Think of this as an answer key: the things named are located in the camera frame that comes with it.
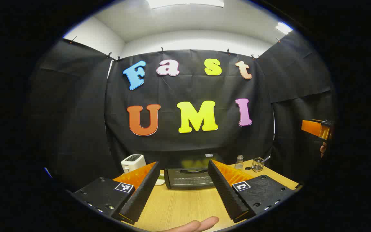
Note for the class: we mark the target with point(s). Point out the clear glass bottle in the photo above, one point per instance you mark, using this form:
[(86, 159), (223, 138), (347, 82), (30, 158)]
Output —
[(239, 163)]

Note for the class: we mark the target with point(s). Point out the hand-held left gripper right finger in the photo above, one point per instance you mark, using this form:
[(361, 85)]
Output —
[(225, 193)]

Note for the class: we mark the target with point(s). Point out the ceiling light panel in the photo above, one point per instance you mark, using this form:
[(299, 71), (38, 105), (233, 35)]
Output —
[(283, 28)]

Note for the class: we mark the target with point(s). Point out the small white dish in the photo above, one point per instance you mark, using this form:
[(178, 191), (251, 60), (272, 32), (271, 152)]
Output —
[(160, 181)]

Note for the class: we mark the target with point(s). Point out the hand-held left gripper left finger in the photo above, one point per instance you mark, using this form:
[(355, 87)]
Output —
[(140, 196)]

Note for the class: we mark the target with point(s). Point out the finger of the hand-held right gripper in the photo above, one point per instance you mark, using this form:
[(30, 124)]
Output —
[(312, 127)]

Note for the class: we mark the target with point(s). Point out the black electric oven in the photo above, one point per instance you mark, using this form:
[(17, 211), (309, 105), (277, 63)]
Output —
[(188, 180)]

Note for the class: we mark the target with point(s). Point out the small spoon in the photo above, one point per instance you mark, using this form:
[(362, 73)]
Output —
[(267, 158)]

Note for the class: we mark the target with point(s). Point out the white toaster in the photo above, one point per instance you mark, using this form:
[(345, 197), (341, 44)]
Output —
[(133, 162)]

